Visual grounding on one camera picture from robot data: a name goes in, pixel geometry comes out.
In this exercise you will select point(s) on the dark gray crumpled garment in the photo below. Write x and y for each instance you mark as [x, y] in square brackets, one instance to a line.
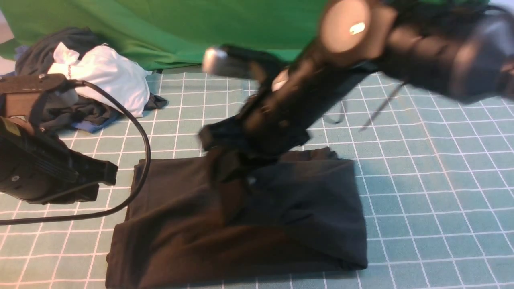
[79, 54]

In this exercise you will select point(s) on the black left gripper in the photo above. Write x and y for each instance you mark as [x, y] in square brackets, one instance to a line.
[41, 169]

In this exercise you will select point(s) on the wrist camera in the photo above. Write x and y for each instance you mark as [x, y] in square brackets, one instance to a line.
[242, 63]
[28, 95]

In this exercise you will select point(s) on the white crumpled shirt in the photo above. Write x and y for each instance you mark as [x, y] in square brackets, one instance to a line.
[122, 78]

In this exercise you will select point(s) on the green grid table mat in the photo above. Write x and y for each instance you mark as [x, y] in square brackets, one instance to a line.
[435, 178]

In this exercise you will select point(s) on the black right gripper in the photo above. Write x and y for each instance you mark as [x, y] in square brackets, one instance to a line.
[263, 127]

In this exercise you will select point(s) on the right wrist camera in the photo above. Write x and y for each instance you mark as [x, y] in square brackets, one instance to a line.
[242, 63]

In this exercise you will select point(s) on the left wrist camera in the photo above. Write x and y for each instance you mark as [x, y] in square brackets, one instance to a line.
[28, 95]

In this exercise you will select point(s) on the green backdrop cloth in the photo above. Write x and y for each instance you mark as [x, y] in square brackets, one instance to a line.
[165, 33]

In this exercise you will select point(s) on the dark gray long-sleeved shirt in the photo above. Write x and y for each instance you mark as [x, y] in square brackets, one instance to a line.
[302, 214]

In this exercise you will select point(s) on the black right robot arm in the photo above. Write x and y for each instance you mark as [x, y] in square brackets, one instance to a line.
[462, 50]

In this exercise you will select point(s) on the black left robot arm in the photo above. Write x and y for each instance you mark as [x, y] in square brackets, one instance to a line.
[39, 168]

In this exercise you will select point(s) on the black zip tie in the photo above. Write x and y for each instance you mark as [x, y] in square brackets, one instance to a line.
[382, 106]

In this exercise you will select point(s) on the blue crumpled garment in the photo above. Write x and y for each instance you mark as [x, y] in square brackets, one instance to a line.
[87, 114]

